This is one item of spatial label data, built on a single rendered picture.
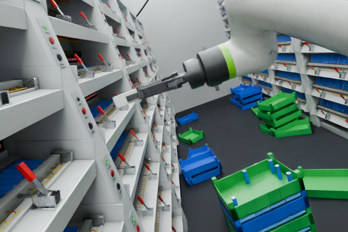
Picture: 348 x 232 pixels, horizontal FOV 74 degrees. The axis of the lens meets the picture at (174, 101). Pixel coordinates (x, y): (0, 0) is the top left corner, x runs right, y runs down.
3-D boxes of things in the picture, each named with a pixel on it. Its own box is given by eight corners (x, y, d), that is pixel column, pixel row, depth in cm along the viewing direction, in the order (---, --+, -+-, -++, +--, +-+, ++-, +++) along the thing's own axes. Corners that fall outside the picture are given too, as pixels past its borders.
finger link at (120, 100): (142, 99, 61) (141, 99, 60) (117, 107, 61) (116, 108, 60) (137, 88, 60) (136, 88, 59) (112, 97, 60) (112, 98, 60)
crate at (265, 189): (274, 167, 108) (270, 151, 107) (305, 189, 88) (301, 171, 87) (216, 192, 105) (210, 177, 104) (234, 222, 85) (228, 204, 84)
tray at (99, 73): (122, 77, 124) (121, 51, 121) (79, 100, 65) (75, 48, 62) (84, 77, 124) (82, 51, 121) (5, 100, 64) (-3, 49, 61)
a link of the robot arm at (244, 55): (287, 72, 58) (265, 52, 66) (287, 25, 50) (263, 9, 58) (233, 91, 58) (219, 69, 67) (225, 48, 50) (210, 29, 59)
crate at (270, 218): (278, 181, 110) (274, 167, 108) (310, 206, 90) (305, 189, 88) (221, 207, 107) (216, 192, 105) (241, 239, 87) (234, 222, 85)
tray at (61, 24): (108, 43, 120) (106, 15, 117) (49, 33, 61) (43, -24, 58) (69, 43, 120) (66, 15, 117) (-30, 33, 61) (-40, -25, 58)
